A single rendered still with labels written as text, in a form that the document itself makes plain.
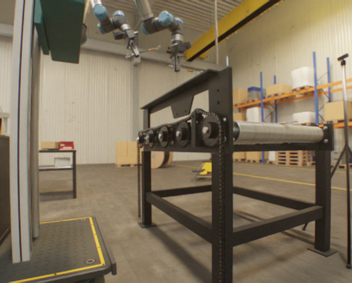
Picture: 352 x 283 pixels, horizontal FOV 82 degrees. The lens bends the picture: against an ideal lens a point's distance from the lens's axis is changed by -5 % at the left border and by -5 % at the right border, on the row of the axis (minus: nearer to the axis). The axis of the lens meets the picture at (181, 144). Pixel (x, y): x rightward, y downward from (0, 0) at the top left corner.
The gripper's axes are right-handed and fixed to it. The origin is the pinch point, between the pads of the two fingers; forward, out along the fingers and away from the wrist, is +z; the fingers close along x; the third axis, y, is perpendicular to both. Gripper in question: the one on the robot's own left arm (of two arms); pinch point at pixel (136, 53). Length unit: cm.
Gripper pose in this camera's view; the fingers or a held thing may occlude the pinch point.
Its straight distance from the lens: 156.7
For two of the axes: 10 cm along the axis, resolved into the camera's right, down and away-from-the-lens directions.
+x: -3.4, 1.5, 9.3
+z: 4.2, 9.1, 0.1
